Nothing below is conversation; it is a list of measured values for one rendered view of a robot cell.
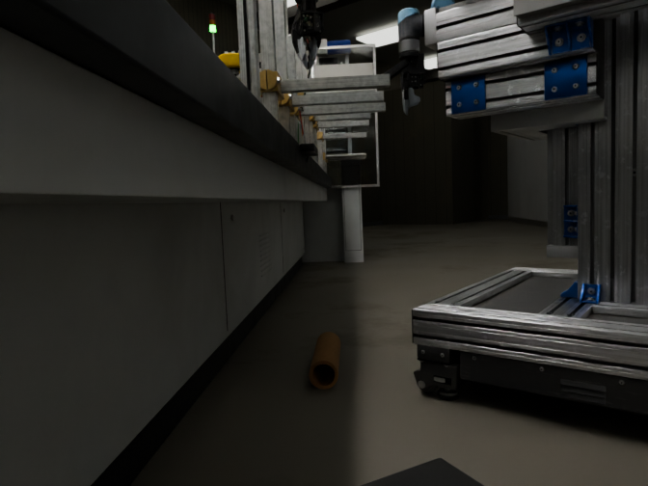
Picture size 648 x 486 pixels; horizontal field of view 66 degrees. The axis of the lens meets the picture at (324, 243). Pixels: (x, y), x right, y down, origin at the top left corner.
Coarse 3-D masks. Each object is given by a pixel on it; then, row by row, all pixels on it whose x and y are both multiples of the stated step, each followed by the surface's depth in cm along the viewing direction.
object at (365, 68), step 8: (352, 64) 396; (360, 64) 396; (368, 64) 395; (320, 72) 398; (328, 72) 398; (336, 72) 397; (344, 72) 397; (352, 72) 397; (360, 72) 396; (368, 72) 396
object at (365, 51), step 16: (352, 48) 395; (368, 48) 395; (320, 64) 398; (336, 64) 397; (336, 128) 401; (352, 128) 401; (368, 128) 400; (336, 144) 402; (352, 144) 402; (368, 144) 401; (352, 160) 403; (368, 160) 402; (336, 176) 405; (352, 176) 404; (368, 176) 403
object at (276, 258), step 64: (0, 256) 57; (64, 256) 69; (128, 256) 89; (192, 256) 124; (256, 256) 206; (0, 320) 56; (64, 320) 68; (128, 320) 88; (192, 320) 122; (256, 320) 213; (0, 384) 56; (64, 384) 68; (128, 384) 87; (192, 384) 128; (0, 448) 56; (64, 448) 67; (128, 448) 92
